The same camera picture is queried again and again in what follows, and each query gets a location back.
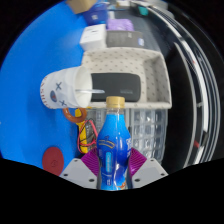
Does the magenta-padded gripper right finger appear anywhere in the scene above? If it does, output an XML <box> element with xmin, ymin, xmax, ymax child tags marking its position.
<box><xmin>126</xmin><ymin>147</ymin><xmax>168</xmax><ymax>190</ymax></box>

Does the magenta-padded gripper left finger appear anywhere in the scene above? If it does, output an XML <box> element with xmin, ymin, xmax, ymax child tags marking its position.
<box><xmin>59</xmin><ymin>148</ymin><xmax>101</xmax><ymax>190</ymax></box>

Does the blue drink bottle gold cap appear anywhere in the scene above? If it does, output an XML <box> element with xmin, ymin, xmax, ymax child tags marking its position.
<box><xmin>95</xmin><ymin>95</ymin><xmax>133</xmax><ymax>192</ymax></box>

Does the flat round red coaster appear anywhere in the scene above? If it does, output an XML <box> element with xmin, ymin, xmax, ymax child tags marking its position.
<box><xmin>41</xmin><ymin>146</ymin><xmax>65</xmax><ymax>177</ymax></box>

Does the yellow multimeter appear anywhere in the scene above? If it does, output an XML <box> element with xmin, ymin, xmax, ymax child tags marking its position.
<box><xmin>74</xmin><ymin>108</ymin><xmax>99</xmax><ymax>154</ymax></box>

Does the white spoon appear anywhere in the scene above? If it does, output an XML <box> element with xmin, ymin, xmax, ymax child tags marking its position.
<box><xmin>74</xmin><ymin>87</ymin><xmax>106</xmax><ymax>95</ymax></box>

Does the black rectangular speaker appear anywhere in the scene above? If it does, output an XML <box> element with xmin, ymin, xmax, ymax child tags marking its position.
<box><xmin>90</xmin><ymin>72</ymin><xmax>142</xmax><ymax>103</ymax></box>

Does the beige dotted storage basket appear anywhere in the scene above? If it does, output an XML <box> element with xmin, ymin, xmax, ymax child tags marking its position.
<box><xmin>80</xmin><ymin>46</ymin><xmax>173</xmax><ymax>110</ymax></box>

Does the dark grey box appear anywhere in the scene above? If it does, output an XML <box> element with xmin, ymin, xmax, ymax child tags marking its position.
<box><xmin>105</xmin><ymin>29</ymin><xmax>145</xmax><ymax>49</ymax></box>

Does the small white box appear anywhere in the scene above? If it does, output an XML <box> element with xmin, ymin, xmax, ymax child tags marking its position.
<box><xmin>79</xmin><ymin>23</ymin><xmax>108</xmax><ymax>52</ymax></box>

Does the purple packet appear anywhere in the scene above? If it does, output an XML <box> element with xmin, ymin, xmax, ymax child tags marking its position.
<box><xmin>106</xmin><ymin>18</ymin><xmax>135</xmax><ymax>33</ymax></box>

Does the blue box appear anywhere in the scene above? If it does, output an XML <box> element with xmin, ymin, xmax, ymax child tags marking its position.
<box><xmin>82</xmin><ymin>3</ymin><xmax>109</xmax><ymax>26</ymax></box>

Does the small teal box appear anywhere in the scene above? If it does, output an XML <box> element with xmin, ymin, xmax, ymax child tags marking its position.
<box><xmin>137</xmin><ymin>5</ymin><xmax>150</xmax><ymax>17</ymax></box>

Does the brown cardboard box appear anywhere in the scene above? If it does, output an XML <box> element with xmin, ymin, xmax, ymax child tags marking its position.
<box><xmin>66</xmin><ymin>0</ymin><xmax>98</xmax><ymax>15</ymax></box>

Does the red test lead cable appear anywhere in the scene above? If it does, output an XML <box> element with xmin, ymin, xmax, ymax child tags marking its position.
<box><xmin>77</xmin><ymin>118</ymin><xmax>99</xmax><ymax>154</ymax></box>

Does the white mug brown handle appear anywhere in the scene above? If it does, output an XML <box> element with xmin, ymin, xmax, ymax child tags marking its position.
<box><xmin>39</xmin><ymin>65</ymin><xmax>94</xmax><ymax>123</ymax></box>

